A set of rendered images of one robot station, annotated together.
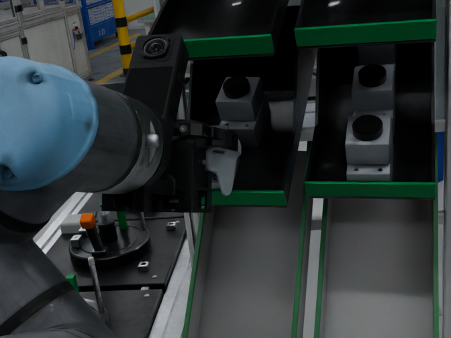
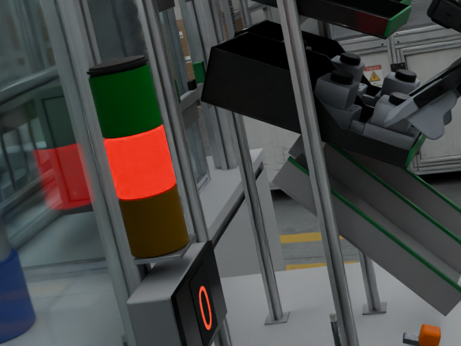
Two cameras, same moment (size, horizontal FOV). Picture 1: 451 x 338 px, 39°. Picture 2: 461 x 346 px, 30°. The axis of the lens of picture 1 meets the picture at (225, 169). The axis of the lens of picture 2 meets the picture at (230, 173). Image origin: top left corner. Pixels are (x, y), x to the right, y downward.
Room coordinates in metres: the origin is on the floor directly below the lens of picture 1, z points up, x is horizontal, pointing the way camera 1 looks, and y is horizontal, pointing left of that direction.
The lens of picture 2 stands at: (0.75, 1.09, 1.48)
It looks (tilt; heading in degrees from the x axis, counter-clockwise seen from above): 14 degrees down; 276
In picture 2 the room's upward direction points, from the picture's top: 12 degrees counter-clockwise
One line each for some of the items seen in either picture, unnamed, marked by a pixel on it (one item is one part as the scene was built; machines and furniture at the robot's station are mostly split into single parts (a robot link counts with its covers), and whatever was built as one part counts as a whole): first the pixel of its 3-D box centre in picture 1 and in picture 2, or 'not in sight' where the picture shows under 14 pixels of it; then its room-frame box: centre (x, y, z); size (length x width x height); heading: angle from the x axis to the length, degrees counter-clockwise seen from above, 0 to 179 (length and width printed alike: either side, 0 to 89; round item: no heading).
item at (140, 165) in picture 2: not in sight; (139, 160); (0.89, 0.42, 1.33); 0.05 x 0.05 x 0.05
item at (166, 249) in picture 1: (107, 227); not in sight; (1.00, 0.21, 1.01); 0.24 x 0.24 x 0.13; 81
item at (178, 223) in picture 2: not in sight; (153, 218); (0.89, 0.42, 1.28); 0.05 x 0.05 x 0.05
